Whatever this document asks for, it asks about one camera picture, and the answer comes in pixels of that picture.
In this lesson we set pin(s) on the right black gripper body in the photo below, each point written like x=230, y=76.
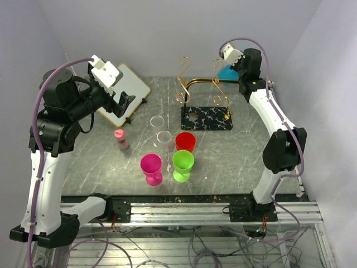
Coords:
x=236, y=66

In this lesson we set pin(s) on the rear clear wine glass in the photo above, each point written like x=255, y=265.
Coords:
x=157, y=124

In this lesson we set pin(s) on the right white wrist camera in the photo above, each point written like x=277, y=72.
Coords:
x=230, y=54

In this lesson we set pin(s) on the blue plastic wine glass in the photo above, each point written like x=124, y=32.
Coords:
x=228, y=76

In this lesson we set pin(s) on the magenta plastic wine glass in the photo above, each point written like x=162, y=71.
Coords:
x=151, y=165

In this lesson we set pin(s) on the green plastic wine glass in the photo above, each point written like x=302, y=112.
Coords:
x=183, y=162

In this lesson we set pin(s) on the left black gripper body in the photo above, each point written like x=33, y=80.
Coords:
x=107, y=101

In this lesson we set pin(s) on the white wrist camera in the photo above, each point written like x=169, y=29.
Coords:
x=230, y=54
x=105, y=73

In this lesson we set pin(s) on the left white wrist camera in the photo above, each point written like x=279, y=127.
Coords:
x=105, y=73

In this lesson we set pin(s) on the aluminium mounting rail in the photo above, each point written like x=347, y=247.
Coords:
x=205, y=214

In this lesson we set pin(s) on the pink capped small bottle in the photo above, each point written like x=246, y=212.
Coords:
x=120, y=136

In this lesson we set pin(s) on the front clear wine glass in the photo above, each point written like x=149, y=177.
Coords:
x=163, y=140

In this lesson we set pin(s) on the gold framed whiteboard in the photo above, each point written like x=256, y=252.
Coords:
x=131, y=84

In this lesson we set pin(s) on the red plastic wine glass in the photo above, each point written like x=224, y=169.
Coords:
x=185, y=141

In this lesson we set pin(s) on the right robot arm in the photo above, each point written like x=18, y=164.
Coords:
x=284, y=149

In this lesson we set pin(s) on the clear wine glass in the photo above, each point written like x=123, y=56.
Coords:
x=163, y=140
x=157, y=124

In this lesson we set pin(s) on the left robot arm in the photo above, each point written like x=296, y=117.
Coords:
x=62, y=102

